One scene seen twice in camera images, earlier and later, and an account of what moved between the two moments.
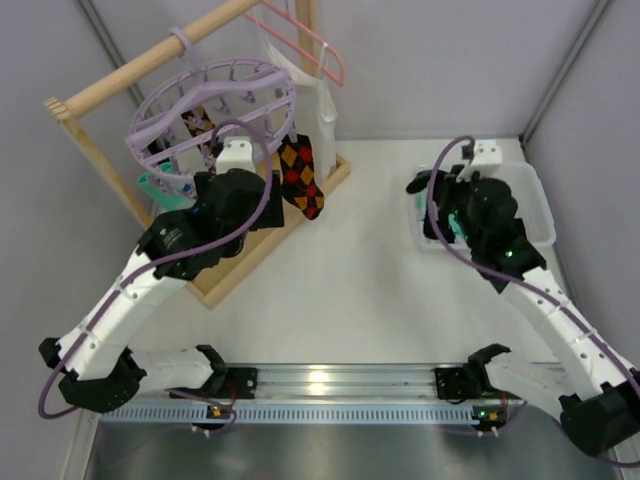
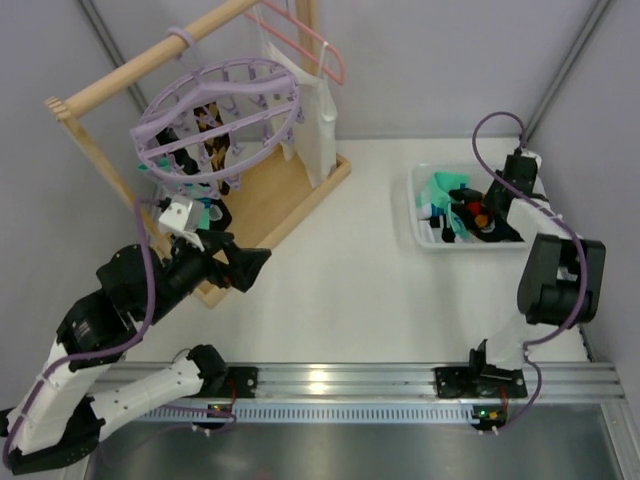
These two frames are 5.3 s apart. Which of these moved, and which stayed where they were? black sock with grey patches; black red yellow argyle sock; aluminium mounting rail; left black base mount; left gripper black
Moved: left gripper black; black red yellow argyle sock; black sock with grey patches
Stayed: aluminium mounting rail; left black base mount
